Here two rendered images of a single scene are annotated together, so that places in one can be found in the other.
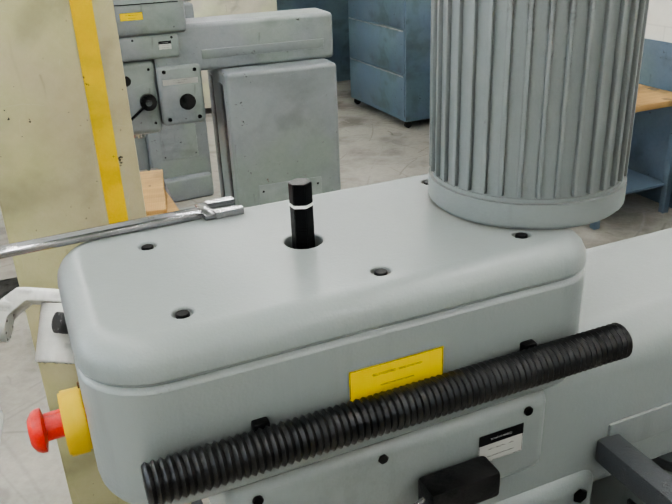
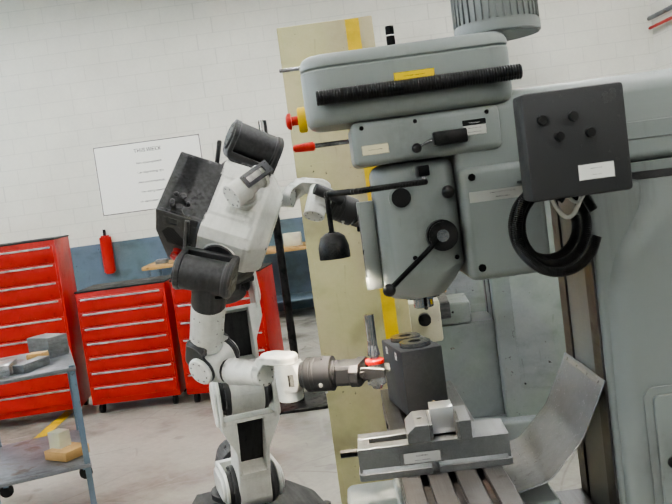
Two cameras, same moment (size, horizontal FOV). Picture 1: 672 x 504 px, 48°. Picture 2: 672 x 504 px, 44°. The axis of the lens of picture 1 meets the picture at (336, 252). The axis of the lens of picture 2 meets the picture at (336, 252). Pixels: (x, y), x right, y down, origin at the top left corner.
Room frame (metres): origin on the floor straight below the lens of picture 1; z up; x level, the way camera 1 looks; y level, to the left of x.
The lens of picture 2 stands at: (-1.27, -0.57, 1.61)
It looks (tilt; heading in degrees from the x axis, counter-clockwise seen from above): 5 degrees down; 23
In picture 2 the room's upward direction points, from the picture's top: 8 degrees counter-clockwise
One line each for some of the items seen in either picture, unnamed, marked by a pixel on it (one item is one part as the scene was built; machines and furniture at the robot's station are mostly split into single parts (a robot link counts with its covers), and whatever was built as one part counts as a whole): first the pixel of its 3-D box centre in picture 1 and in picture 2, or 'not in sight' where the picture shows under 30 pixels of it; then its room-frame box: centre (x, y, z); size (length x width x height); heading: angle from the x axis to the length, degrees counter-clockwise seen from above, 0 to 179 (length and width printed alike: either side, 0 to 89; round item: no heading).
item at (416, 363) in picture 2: not in sight; (413, 371); (1.02, 0.20, 1.03); 0.22 x 0.12 x 0.20; 33
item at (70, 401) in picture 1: (75, 421); (302, 119); (0.56, 0.24, 1.76); 0.06 x 0.02 x 0.06; 23
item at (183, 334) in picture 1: (322, 311); (402, 84); (0.65, 0.02, 1.81); 0.47 x 0.26 x 0.16; 113
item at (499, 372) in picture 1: (410, 401); (418, 85); (0.52, -0.06, 1.79); 0.45 x 0.04 x 0.04; 113
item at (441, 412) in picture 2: not in sight; (441, 416); (0.56, 0.00, 1.03); 0.06 x 0.05 x 0.06; 20
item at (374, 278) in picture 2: not in sight; (370, 245); (0.60, 0.13, 1.45); 0.04 x 0.04 x 0.21; 23
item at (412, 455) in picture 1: (351, 411); (421, 138); (0.66, -0.01, 1.68); 0.34 x 0.24 x 0.10; 113
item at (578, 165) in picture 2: not in sight; (572, 142); (0.45, -0.38, 1.62); 0.20 x 0.09 x 0.21; 113
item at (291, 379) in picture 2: not in sight; (299, 376); (0.62, 0.38, 1.13); 0.11 x 0.11 x 0.11; 7
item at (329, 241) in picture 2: not in sight; (333, 244); (0.51, 0.19, 1.46); 0.07 x 0.07 x 0.06
